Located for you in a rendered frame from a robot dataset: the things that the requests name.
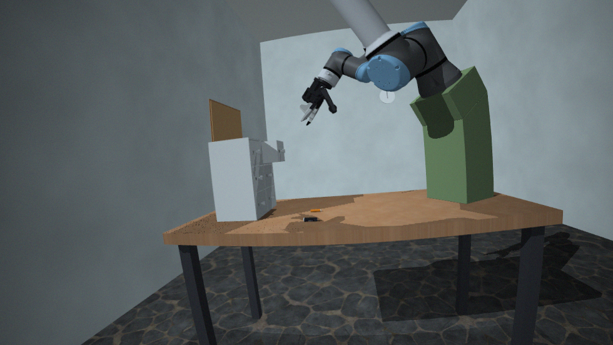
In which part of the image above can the white chest of drawers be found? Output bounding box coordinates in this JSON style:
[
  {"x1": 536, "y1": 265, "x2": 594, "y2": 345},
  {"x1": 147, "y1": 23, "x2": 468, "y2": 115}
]
[{"x1": 208, "y1": 137, "x2": 276, "y2": 222}]

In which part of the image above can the grey drawer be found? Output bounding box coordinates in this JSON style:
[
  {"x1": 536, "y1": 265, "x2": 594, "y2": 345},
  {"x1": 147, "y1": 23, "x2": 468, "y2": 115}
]
[
  {"x1": 249, "y1": 140, "x2": 263, "y2": 165},
  {"x1": 263, "y1": 164, "x2": 274, "y2": 187},
  {"x1": 266, "y1": 186, "x2": 276, "y2": 210},
  {"x1": 261, "y1": 140, "x2": 285, "y2": 163},
  {"x1": 251, "y1": 166, "x2": 265, "y2": 192},
  {"x1": 255, "y1": 189, "x2": 268, "y2": 219}
]

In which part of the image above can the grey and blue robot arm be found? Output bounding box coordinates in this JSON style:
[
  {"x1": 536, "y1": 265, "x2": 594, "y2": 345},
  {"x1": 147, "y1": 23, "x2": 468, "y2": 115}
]
[{"x1": 318, "y1": 0, "x2": 462, "y2": 98}]

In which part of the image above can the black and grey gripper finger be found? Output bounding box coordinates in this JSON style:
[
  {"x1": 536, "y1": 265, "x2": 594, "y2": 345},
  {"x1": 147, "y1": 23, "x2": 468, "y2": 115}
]
[
  {"x1": 299, "y1": 97, "x2": 321, "y2": 121},
  {"x1": 306, "y1": 109, "x2": 319, "y2": 126}
]

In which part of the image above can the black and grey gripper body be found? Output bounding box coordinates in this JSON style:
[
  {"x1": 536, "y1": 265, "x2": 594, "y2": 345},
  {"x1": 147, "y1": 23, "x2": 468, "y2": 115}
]
[{"x1": 302, "y1": 77, "x2": 332, "y2": 109}]

